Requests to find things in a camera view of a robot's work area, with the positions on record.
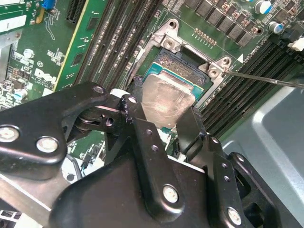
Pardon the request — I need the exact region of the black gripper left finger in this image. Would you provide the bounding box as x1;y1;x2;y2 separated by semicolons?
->
0;76;187;223

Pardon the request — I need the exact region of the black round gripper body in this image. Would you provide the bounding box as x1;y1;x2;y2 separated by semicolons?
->
48;155;228;228

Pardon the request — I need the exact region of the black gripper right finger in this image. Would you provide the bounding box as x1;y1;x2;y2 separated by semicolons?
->
177;107;285;228

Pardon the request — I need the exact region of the silver topped CPU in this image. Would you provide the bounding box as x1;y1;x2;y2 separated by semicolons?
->
141;62;205;133

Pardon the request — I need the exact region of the thin wire locking lever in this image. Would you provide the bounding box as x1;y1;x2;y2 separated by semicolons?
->
223;70;304;89

